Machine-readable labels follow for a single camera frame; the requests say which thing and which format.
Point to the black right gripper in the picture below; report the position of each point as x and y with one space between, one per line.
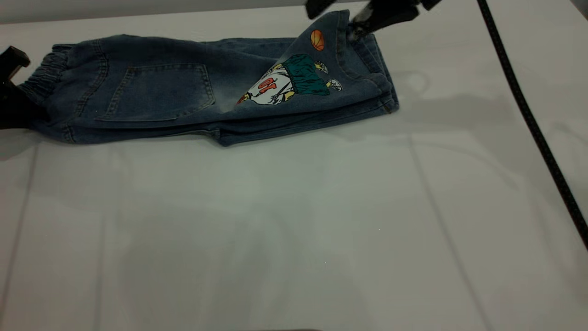
429 3

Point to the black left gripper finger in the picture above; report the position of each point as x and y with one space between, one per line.
16 108
11 59

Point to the blue denim kids pants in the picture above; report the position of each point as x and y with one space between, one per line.
161 92

